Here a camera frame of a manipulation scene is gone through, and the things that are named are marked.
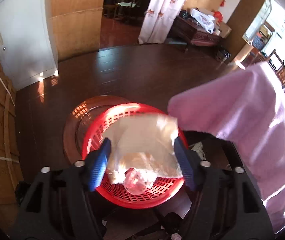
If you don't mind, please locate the clear plastic bag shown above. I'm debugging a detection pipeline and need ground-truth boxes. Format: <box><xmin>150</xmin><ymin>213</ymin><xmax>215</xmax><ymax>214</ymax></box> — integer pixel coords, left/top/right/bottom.
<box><xmin>103</xmin><ymin>113</ymin><xmax>183</xmax><ymax>185</ymax></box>

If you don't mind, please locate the clear plastic cup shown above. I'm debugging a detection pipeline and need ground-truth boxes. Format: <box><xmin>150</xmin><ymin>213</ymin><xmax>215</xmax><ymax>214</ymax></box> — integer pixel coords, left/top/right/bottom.
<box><xmin>123</xmin><ymin>168</ymin><xmax>147</xmax><ymax>195</ymax></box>

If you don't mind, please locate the red plastic trash basket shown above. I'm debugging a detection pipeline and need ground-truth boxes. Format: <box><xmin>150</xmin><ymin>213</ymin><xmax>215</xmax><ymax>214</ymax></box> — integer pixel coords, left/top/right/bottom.
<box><xmin>82</xmin><ymin>103</ymin><xmax>185</xmax><ymax>209</ymax></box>

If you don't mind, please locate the purple tablecloth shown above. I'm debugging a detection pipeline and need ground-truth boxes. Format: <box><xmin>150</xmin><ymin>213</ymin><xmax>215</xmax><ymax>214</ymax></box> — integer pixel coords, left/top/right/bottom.
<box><xmin>167</xmin><ymin>62</ymin><xmax>285</xmax><ymax>233</ymax></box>

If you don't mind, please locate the wooden chair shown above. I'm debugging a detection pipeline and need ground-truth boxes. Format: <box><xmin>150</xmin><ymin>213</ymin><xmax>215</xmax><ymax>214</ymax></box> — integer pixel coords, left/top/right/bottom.
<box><xmin>267</xmin><ymin>48</ymin><xmax>285</xmax><ymax>100</ymax></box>

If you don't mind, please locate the dark wooden side table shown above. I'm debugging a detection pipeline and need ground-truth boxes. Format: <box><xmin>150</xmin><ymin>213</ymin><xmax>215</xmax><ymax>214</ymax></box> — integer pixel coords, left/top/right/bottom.
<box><xmin>170</xmin><ymin>16</ymin><xmax>222</xmax><ymax>47</ymax></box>

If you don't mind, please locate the white plastic bag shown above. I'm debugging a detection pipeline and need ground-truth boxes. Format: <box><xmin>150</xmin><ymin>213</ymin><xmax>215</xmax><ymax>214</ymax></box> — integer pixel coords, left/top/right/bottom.
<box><xmin>190</xmin><ymin>8</ymin><xmax>216</xmax><ymax>34</ymax></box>

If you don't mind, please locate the white cabinet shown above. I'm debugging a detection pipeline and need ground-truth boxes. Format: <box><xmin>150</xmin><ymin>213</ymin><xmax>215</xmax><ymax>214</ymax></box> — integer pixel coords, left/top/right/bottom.
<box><xmin>0</xmin><ymin>0</ymin><xmax>58</xmax><ymax>90</ymax></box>

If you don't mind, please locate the white red floral curtain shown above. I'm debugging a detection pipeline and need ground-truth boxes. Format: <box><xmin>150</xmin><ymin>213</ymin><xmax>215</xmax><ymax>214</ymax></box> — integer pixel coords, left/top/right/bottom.
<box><xmin>138</xmin><ymin>0</ymin><xmax>186</xmax><ymax>44</ymax></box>

